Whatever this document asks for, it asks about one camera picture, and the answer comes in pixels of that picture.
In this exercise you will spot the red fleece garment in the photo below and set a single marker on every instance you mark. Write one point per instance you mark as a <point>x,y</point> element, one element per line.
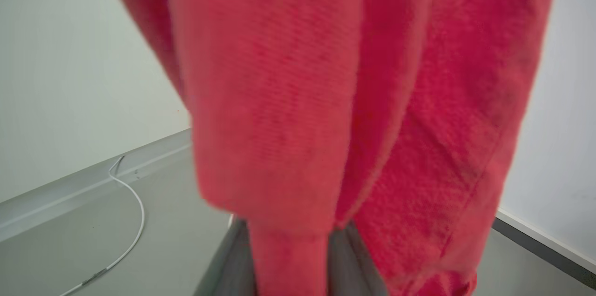
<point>302,77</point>

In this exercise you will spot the grey floor skirting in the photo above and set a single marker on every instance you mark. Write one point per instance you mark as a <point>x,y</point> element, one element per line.
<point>70,193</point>

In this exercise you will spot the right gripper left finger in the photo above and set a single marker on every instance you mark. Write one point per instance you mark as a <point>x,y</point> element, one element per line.
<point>233,263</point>

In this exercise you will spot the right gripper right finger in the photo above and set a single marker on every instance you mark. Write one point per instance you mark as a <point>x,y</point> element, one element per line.
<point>349,263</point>

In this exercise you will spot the white baseboard with black gap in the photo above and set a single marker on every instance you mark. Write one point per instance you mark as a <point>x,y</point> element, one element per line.
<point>549,245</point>

